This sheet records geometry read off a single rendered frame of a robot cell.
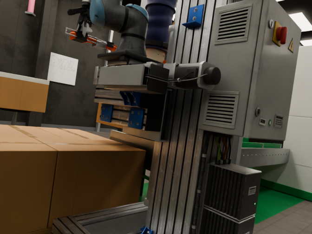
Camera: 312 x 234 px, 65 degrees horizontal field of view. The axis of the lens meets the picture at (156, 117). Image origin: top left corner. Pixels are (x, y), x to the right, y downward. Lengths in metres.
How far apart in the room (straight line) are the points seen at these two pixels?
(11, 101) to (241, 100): 2.78
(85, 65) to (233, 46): 6.78
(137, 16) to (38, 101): 2.32
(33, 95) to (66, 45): 4.21
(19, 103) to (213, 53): 2.65
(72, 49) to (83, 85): 1.05
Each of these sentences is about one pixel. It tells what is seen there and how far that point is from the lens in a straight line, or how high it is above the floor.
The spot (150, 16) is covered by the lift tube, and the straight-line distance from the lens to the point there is 1.95.
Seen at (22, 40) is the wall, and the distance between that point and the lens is 6.99.
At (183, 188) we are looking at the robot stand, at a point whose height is 0.51.
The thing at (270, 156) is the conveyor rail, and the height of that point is 0.50.
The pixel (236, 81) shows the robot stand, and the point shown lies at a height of 0.95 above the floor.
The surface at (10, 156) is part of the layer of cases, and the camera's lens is 1.27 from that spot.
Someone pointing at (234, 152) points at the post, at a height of 0.59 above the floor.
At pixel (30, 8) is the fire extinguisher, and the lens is 6.75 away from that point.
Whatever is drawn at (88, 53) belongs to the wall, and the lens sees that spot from 7.62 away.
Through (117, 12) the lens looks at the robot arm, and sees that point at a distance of 1.14.
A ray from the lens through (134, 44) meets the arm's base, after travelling 1.13.
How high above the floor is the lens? 0.80
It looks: 1 degrees down
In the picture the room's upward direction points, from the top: 8 degrees clockwise
